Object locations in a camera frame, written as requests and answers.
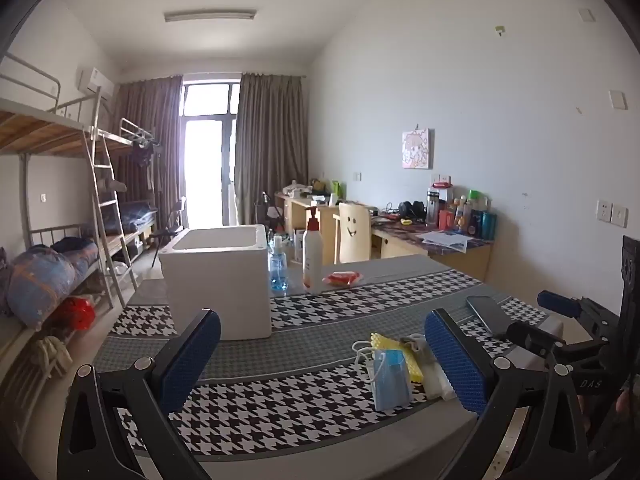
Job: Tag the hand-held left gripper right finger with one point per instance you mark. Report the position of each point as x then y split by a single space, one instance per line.
455 360

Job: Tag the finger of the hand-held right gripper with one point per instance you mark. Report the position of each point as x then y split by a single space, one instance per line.
532 340
557 301

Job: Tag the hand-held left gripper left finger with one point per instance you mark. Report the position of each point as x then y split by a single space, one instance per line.
187 355

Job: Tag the blue face mask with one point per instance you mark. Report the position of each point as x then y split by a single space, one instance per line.
392 385

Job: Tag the white foam box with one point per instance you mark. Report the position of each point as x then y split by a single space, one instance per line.
215 290

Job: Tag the yellow foam net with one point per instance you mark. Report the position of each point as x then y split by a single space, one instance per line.
385 341

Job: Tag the person's right hand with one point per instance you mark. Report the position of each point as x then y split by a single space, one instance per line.
625 402

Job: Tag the black smartphone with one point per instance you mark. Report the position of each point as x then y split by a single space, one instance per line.
487 315

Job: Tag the row of toiletry bottles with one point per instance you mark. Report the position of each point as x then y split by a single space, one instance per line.
470 220

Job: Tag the red bag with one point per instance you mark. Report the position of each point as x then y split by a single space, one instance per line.
75 312

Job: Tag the printed paper sheets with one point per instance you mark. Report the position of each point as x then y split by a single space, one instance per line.
445 240

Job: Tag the blue spray bottle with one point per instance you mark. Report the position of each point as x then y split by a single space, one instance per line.
278 275

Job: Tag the wooden desk with patterned cover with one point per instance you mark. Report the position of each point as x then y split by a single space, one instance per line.
400 247

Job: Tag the black folding chair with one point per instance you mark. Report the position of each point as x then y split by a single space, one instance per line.
170 225

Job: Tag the houndstooth tablecloth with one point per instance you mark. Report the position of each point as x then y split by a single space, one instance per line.
320 330

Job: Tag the red snack packet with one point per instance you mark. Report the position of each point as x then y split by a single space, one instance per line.
341 279

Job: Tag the dark blue quilt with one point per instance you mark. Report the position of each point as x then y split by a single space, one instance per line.
137 215

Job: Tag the tall water bottle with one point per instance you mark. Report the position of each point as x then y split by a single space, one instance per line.
432 210

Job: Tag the black headphones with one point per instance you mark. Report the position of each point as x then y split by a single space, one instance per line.
411 209

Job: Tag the white lotion pump bottle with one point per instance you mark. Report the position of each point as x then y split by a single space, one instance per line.
313 260

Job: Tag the wooden smiley chair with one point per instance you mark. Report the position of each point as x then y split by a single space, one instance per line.
352 232

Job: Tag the blue orange quilt bundle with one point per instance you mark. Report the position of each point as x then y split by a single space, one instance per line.
40 280

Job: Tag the metal bed ladder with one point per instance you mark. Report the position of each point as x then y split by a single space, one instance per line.
107 200

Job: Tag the plain wooden desk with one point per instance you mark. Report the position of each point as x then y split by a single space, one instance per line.
295 210

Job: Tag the glass balcony door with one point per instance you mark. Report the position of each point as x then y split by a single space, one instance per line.
207 160

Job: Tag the hanging dark clothes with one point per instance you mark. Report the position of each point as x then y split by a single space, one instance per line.
145 152

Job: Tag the green bag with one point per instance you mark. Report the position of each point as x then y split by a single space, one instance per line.
338 189

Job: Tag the brown curtain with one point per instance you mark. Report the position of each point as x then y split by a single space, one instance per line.
150 110
270 145

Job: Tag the large metal bunk bed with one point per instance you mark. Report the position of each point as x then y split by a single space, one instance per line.
35 125

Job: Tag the white air conditioner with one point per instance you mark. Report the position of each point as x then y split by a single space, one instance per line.
95 81

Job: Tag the ceiling light fixture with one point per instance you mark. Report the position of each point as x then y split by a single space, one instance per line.
210 15

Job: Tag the cartoon wall picture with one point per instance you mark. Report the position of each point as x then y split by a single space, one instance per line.
416 149

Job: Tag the blank wall plate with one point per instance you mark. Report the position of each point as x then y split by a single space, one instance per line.
617 99

